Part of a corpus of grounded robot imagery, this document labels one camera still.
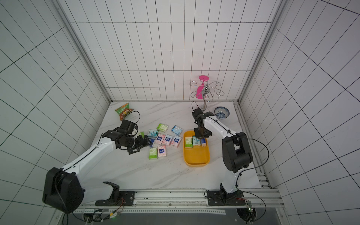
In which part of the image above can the light blue tissue pack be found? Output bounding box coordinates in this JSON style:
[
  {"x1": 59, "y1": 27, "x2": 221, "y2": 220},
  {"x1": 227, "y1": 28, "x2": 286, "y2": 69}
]
[{"x1": 171, "y1": 125, "x2": 183, "y2": 136}]

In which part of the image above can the teal cartoon tissue pack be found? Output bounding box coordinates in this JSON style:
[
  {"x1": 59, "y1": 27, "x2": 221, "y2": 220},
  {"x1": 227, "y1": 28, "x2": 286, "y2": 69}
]
[
  {"x1": 148, "y1": 129, "x2": 159, "y2": 138},
  {"x1": 192, "y1": 136, "x2": 202, "y2": 146}
]

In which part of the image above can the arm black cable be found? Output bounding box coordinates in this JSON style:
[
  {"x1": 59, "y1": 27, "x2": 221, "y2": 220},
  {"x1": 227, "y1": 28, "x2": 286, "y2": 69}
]
[
  {"x1": 61, "y1": 196, "x2": 126, "y2": 224},
  {"x1": 236, "y1": 137, "x2": 270, "y2": 189}
]

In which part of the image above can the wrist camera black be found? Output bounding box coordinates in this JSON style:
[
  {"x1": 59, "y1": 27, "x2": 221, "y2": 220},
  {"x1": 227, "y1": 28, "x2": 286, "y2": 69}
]
[
  {"x1": 120, "y1": 119, "x2": 138, "y2": 137},
  {"x1": 192, "y1": 108, "x2": 203, "y2": 121}
]

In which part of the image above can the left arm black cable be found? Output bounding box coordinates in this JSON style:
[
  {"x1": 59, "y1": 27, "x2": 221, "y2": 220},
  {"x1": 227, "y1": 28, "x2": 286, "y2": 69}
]
[{"x1": 61, "y1": 196, "x2": 126, "y2": 224}]

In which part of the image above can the green tissue pack top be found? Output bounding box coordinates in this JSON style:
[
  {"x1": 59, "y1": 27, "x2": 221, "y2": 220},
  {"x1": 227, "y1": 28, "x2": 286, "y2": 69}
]
[{"x1": 157, "y1": 123, "x2": 168, "y2": 132}]

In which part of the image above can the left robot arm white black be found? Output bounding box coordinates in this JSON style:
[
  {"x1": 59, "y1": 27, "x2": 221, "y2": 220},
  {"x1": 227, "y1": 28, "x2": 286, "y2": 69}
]
[{"x1": 42, "y1": 120, "x2": 152, "y2": 214}]

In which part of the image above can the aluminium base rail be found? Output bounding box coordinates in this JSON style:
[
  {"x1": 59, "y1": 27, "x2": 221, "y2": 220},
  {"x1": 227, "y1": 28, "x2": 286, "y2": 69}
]
[{"x1": 73, "y1": 189, "x2": 285, "y2": 215}]

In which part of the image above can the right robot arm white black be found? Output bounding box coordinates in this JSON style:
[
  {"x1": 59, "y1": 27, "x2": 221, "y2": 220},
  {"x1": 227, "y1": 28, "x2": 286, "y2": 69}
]
[{"x1": 192, "y1": 108, "x2": 253, "y2": 206}]

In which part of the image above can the blue white ceramic bowl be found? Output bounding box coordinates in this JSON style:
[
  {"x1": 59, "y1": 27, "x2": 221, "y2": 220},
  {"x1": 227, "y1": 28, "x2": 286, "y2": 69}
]
[{"x1": 214, "y1": 106, "x2": 230, "y2": 120}]

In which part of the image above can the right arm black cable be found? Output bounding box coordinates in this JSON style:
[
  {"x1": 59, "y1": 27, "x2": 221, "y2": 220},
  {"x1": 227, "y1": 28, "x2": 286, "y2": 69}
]
[{"x1": 236, "y1": 137, "x2": 270, "y2": 189}]

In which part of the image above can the pink tempo tissue pack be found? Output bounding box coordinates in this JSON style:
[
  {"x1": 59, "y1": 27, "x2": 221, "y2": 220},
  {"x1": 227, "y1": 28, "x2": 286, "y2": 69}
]
[
  {"x1": 162, "y1": 135, "x2": 173, "y2": 146},
  {"x1": 154, "y1": 134, "x2": 166, "y2": 145},
  {"x1": 170, "y1": 136, "x2": 182, "y2": 148},
  {"x1": 157, "y1": 146, "x2": 167, "y2": 157}
]

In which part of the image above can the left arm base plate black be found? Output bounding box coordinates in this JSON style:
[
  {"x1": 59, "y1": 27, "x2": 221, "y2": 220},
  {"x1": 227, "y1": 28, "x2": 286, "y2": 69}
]
[{"x1": 95, "y1": 191, "x2": 135, "y2": 207}]

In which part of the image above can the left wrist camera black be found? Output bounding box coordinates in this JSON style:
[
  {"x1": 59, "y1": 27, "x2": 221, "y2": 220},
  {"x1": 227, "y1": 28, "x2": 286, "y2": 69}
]
[{"x1": 120, "y1": 119, "x2": 138, "y2": 137}]

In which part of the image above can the green red snack bag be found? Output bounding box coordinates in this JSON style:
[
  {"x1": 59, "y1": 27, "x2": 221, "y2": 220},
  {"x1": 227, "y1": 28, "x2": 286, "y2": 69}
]
[{"x1": 115, "y1": 103, "x2": 133, "y2": 121}]

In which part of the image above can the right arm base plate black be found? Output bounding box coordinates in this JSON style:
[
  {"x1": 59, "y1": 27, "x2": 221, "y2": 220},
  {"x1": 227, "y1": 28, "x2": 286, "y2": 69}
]
[{"x1": 204, "y1": 190, "x2": 246, "y2": 206}]

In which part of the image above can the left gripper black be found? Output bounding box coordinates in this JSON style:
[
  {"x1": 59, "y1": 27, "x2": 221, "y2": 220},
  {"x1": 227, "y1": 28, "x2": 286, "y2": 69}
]
[{"x1": 120, "y1": 135, "x2": 152, "y2": 155}]

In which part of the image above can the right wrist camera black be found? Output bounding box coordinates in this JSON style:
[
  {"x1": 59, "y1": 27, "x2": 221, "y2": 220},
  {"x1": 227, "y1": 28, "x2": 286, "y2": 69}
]
[{"x1": 192, "y1": 108, "x2": 203, "y2": 121}]

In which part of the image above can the chrome cup holder stand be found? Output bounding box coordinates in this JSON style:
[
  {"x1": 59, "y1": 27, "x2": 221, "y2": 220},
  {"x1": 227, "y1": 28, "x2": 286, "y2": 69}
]
[{"x1": 190, "y1": 81, "x2": 225, "y2": 111}]

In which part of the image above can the pink plastic cup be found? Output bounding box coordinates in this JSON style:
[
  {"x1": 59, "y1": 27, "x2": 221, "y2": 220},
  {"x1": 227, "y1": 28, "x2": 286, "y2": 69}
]
[{"x1": 196, "y1": 75, "x2": 209, "y2": 100}]

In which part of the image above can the yellow plastic storage box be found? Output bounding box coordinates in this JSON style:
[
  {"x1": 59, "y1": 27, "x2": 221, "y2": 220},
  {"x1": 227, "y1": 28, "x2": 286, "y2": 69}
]
[{"x1": 182, "y1": 130, "x2": 211, "y2": 167}]

